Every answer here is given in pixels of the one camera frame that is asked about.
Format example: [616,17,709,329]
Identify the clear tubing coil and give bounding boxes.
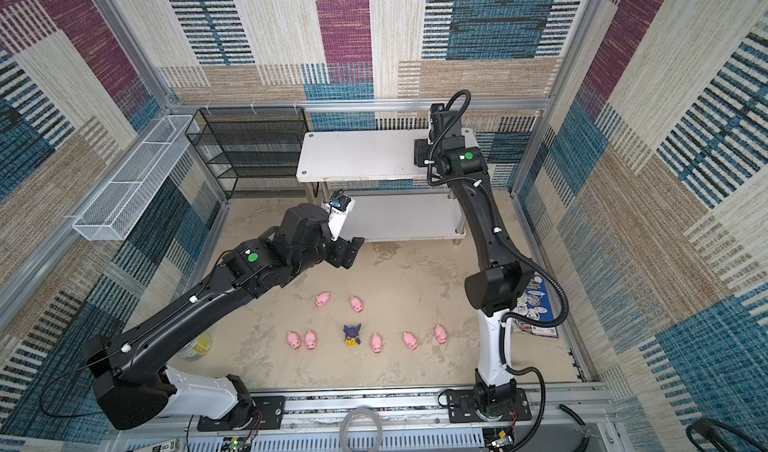
[339,406,384,452]

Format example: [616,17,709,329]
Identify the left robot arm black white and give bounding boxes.
[83,203,364,431]

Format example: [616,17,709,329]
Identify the blue picture book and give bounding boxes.
[512,273,558,338]

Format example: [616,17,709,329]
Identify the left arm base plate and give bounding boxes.
[195,395,286,433]

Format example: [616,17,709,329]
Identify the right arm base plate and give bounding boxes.
[437,388,532,423]

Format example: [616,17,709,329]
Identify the white wire mesh basket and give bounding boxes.
[73,115,192,241]

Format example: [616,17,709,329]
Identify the white two-tier shelf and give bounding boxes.
[296,129,466,242]

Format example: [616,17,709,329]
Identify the black wire mesh rack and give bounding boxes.
[185,106,309,199]

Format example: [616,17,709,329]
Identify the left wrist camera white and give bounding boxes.
[322,189,355,240]

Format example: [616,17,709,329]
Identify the pink pig toy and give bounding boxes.
[433,324,448,345]
[402,331,419,350]
[350,296,364,313]
[304,330,318,350]
[286,331,302,350]
[315,291,331,307]
[370,333,384,354]

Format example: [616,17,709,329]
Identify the purple yellow toy figure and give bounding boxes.
[343,323,362,346]

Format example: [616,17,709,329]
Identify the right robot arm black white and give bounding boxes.
[414,90,569,420]

